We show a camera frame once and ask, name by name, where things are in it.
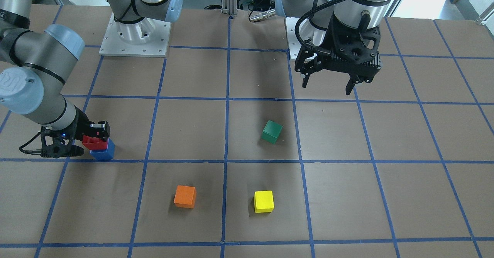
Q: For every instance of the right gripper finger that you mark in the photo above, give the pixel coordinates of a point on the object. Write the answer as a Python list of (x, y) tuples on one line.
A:
[(103, 132)]

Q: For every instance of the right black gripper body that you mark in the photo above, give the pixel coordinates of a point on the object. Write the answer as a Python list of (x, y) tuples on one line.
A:
[(80, 127)]

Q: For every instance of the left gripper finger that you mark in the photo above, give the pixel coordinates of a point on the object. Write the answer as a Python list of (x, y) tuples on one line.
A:
[(305, 79), (351, 84)]

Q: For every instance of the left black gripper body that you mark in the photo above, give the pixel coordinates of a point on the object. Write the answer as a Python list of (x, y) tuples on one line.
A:
[(329, 41)]

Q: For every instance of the red block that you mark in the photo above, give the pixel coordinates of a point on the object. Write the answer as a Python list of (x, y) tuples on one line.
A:
[(94, 143)]

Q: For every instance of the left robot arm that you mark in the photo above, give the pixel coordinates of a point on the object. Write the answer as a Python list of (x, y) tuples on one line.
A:
[(314, 15)]

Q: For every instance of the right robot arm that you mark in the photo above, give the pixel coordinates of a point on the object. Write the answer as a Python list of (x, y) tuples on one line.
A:
[(41, 65)]

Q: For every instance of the blue block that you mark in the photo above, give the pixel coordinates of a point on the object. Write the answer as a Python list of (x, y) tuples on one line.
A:
[(104, 154)]

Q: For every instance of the green block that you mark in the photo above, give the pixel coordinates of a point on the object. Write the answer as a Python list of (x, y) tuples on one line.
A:
[(271, 132)]

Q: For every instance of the orange block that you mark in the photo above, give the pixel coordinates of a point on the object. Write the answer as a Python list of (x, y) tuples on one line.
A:
[(185, 196)]

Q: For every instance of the yellow block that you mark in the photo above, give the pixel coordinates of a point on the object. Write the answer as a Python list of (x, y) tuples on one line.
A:
[(263, 201)]

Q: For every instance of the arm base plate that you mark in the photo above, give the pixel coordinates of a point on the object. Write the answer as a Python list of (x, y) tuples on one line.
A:
[(294, 45), (145, 38)]

